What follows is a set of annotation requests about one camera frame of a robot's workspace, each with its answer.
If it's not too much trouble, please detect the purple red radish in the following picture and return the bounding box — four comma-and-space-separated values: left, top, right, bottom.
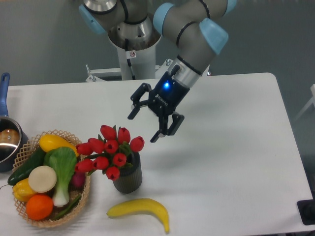
71, 172, 86, 188

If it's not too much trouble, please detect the yellow bell pepper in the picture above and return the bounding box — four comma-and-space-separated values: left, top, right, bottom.
12, 178, 37, 202

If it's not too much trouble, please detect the green bok choy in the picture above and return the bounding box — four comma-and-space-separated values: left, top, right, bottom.
44, 147, 77, 207

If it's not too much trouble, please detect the green bean pod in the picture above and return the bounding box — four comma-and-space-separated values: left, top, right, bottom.
52, 195, 81, 221

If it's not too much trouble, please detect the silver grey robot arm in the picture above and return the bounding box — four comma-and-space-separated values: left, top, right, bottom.
79, 0, 236, 142

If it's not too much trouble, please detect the white frame at right edge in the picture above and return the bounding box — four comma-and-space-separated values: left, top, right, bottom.
294, 84, 315, 121

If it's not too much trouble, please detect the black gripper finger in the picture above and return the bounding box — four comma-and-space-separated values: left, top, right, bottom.
150, 112, 185, 143
127, 83, 152, 119

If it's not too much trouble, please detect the woven wicker basket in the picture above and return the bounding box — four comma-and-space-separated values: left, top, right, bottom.
12, 130, 91, 228

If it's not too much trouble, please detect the blue handled saucepan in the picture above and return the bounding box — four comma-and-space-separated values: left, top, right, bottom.
0, 72, 28, 173

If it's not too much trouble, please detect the orange fruit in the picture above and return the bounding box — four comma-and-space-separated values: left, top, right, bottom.
26, 194, 54, 220

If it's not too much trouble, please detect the dark ribbed vase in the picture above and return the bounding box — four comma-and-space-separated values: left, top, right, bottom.
113, 152, 142, 194

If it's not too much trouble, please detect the black device at table edge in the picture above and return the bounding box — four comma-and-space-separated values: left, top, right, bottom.
297, 199, 315, 225

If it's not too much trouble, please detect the yellow squash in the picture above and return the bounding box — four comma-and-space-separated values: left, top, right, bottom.
39, 134, 79, 157

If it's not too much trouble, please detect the green cucumber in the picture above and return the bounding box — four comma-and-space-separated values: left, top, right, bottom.
7, 147, 46, 186

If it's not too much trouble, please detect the yellow banana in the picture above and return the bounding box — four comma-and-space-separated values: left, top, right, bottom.
106, 198, 170, 234

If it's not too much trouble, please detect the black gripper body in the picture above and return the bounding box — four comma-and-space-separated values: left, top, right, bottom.
148, 72, 190, 116

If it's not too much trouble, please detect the red tulip bouquet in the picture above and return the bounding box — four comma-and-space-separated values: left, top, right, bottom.
74, 125, 145, 180

